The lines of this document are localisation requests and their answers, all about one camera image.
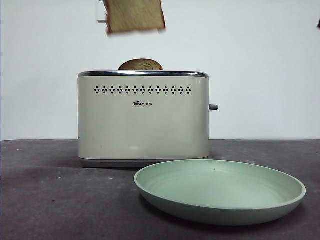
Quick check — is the white wall socket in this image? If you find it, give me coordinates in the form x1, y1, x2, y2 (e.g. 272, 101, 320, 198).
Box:
96, 0, 109, 24

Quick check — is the round bread slice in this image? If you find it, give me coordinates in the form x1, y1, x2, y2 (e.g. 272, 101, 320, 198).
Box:
117, 57, 164, 72

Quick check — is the square toast bread slice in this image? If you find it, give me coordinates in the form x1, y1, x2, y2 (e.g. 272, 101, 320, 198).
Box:
103, 0, 167, 36

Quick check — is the pale green round plate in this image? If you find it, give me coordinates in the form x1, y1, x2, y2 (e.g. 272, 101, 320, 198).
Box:
133, 159, 307, 227

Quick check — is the cream two-slot toaster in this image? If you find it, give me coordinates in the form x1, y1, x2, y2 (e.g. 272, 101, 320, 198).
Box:
77, 70, 220, 169

